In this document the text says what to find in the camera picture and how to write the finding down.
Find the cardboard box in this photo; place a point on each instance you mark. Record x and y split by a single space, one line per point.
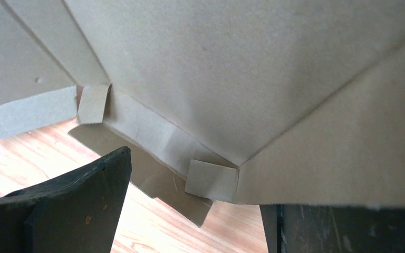
246 102

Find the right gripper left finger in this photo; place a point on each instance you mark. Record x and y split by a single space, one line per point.
78 211

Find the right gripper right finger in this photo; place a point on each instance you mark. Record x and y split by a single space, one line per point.
302 228

